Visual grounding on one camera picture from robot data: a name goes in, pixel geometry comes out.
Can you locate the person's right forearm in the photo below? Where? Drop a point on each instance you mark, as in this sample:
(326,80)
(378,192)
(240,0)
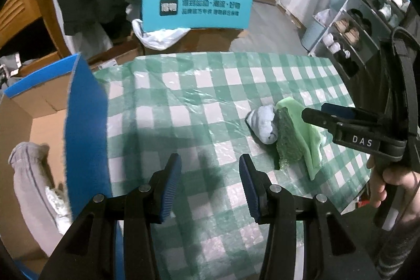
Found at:
(398,253)

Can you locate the grey knit garment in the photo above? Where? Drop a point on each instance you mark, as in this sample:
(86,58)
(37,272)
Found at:
(29,188)

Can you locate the blue white striped sock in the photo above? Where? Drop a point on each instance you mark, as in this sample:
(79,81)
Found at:
(264,124)

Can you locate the flat brown cardboard box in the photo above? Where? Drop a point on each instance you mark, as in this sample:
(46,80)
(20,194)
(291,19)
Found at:
(115,57)

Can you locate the light green cloth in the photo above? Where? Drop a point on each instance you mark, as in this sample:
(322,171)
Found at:
(305,135)

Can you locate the group of shoes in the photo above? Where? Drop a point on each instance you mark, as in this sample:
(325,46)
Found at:
(352,30)

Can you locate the person's right hand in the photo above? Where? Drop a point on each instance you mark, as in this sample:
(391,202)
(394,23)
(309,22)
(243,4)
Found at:
(384,175)

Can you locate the dark green scrub cloth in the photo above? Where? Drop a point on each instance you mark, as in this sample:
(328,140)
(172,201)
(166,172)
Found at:
(288,139)

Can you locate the white plastic bag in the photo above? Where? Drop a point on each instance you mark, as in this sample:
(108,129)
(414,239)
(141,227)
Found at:
(157,35)

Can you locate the blue-edged cardboard box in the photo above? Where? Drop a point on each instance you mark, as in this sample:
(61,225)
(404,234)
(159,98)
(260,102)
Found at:
(85,109)

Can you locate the white patterned socks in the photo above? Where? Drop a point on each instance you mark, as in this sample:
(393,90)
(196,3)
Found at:
(59,201)

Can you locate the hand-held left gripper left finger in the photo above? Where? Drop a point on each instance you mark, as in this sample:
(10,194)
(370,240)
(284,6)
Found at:
(170,183)

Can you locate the green checked tablecloth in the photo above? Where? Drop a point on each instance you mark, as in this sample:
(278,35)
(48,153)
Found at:
(203,109)

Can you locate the grey shoe rack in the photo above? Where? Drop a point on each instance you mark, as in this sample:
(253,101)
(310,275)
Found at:
(357,34)

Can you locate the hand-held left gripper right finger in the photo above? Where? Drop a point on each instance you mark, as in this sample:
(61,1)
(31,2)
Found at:
(251,188)

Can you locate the pile of grey clothes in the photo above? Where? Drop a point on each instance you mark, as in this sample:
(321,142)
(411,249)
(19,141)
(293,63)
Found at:
(8,70)

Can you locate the light blue bin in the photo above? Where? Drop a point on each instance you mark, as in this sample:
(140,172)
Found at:
(315,32)

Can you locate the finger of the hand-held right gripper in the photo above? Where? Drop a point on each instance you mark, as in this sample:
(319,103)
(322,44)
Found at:
(323,121)
(339,111)

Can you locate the teal printed box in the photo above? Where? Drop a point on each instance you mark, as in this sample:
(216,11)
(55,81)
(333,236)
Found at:
(197,7)

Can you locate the wooden louvred cabinet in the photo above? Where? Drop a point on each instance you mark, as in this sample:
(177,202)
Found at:
(29,21)

